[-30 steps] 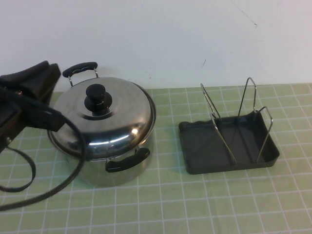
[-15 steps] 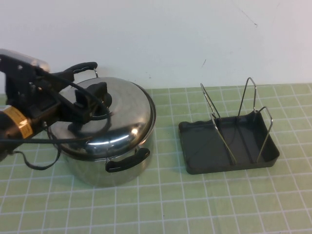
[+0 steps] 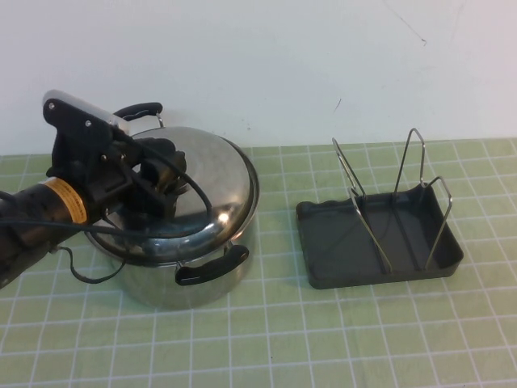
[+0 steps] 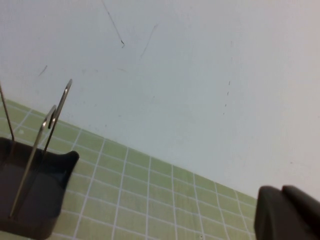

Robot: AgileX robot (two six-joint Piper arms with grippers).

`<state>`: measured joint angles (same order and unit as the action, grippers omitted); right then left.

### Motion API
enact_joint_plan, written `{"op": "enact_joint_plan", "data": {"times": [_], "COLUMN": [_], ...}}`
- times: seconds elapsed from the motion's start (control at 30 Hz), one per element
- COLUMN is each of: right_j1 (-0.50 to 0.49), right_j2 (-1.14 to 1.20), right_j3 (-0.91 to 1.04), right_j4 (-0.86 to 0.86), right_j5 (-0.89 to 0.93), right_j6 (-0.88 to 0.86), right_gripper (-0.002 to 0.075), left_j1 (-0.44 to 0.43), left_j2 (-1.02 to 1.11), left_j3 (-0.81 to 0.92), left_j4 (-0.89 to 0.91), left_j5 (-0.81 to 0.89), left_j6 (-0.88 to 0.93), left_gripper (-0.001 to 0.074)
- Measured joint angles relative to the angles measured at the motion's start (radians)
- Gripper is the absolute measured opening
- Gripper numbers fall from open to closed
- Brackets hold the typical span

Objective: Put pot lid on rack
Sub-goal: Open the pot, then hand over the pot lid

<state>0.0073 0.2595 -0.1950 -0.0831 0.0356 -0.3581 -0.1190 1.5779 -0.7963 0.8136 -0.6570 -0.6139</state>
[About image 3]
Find stainless steel lid black knob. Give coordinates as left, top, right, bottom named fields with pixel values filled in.
left=86, top=125, right=259, bottom=264

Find green checked tablecloth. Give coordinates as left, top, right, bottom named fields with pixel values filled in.
left=0, top=137, right=517, bottom=388

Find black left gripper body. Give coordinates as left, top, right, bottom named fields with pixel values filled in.
left=46, top=132, right=166, bottom=222

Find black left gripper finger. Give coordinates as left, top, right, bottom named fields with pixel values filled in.
left=135, top=137, right=187, bottom=171
left=132, top=160, right=179, bottom=218

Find thick black cable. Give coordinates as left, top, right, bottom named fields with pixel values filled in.
left=0, top=132, right=213, bottom=240

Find dark grey wire lid rack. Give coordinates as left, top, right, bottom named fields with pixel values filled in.
left=296, top=128, right=464, bottom=290

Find thin black cable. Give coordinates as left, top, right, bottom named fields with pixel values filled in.
left=50, top=245, right=124, bottom=285

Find stainless steel pot black handles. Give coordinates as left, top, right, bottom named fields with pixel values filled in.
left=86, top=102, right=260, bottom=312

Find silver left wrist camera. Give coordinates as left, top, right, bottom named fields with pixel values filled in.
left=42, top=88, right=132, bottom=139

